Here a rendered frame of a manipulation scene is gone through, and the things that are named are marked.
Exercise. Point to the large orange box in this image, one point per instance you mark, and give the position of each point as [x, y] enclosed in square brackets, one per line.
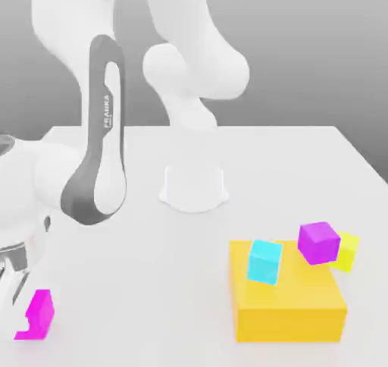
[291, 321]

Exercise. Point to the small purple cube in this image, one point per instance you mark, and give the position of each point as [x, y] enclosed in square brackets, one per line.
[318, 242]

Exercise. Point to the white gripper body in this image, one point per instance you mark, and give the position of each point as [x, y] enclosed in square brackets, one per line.
[12, 285]

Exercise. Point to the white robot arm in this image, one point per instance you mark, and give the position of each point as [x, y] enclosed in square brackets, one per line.
[106, 148]

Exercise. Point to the small yellow cube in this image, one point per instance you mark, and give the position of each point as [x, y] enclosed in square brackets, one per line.
[348, 251]

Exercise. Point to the small cyan cube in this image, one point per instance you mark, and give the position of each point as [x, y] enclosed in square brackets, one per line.
[263, 264]

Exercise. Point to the small magenta cube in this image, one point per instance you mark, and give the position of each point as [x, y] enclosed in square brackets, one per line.
[41, 312]

